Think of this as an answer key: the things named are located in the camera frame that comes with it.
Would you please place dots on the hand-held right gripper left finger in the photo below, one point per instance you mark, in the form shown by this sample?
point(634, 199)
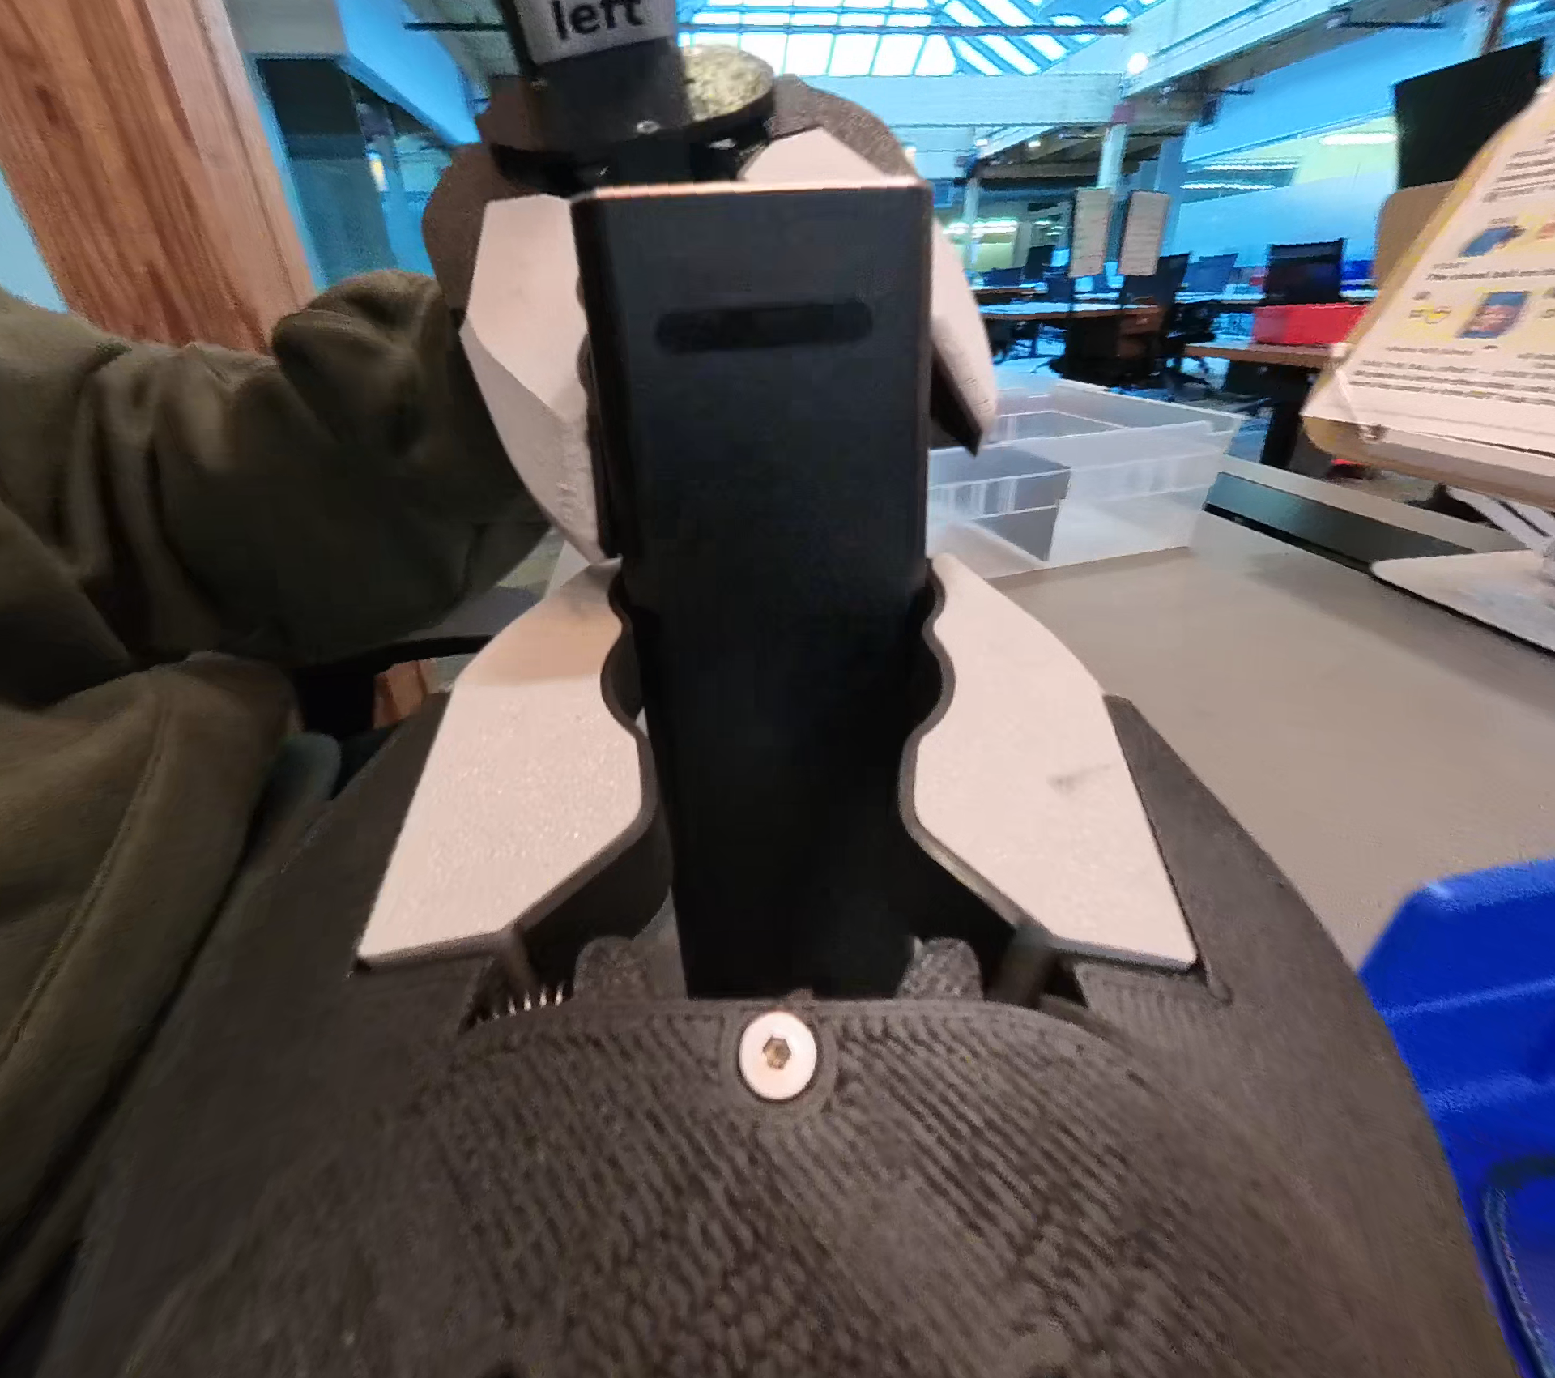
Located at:
point(510, 794)

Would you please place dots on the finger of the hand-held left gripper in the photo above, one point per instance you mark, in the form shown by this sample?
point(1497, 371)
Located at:
point(954, 307)
point(522, 332)

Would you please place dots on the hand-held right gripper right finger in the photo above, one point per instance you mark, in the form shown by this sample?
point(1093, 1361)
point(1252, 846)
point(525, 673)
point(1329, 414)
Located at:
point(1045, 794)

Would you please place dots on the black rectangular case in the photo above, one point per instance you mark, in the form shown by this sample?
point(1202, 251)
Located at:
point(753, 551)

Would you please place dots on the blue plastic bin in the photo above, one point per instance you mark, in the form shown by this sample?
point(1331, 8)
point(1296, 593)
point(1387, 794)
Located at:
point(1470, 1038)

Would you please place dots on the person's left forearm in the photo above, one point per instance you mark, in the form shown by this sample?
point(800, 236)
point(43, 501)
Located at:
point(243, 479)

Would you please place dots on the grey desk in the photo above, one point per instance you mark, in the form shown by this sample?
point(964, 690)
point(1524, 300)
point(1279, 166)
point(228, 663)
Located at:
point(1238, 709)

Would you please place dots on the row of office desks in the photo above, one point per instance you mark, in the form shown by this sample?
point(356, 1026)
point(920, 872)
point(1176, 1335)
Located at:
point(1153, 307)

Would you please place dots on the clear plastic bin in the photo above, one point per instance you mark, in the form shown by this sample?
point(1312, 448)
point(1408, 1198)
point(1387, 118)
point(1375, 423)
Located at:
point(1093, 479)

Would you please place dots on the red box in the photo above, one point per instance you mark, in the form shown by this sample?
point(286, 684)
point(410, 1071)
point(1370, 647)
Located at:
point(1306, 323)

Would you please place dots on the person's olive jacket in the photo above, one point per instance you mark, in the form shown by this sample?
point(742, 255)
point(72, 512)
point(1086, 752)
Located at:
point(133, 854)

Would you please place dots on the black flat pad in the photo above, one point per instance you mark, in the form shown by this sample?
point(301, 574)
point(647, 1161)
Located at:
point(1337, 522)

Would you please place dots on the wooden pillar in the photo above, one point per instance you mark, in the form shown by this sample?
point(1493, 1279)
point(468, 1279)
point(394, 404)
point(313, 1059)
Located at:
point(133, 66)

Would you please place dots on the cardboard backing panel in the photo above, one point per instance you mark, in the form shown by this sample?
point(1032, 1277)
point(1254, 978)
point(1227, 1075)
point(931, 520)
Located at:
point(1416, 236)

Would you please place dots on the white stand base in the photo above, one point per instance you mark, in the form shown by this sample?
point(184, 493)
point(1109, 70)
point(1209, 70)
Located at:
point(1476, 587)

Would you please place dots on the printed instruction sheet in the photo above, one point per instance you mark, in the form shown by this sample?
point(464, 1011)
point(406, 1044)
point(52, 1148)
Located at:
point(1457, 307)

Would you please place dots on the black monitor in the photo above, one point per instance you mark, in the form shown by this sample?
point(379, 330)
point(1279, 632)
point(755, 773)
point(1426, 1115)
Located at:
point(1464, 114)

